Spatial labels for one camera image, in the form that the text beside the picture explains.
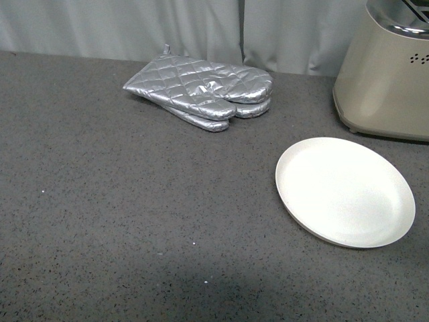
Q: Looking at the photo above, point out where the white round plate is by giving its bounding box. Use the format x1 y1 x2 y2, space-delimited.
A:
275 138 416 248

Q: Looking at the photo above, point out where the cream two-slot toaster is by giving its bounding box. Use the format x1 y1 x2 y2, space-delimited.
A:
332 1 428 142

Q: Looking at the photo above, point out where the lower silver quilted oven mitt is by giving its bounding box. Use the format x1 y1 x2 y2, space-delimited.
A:
161 98 271 132

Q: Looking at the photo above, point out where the silver quilted oven mitt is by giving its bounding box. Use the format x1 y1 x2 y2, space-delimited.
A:
161 98 271 132
123 45 273 121

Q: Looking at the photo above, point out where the upper silver quilted oven mitt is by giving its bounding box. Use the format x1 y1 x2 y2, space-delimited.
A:
123 45 273 121

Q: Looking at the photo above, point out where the grey curtain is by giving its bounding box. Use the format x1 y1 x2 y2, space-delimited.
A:
1 1 365 76

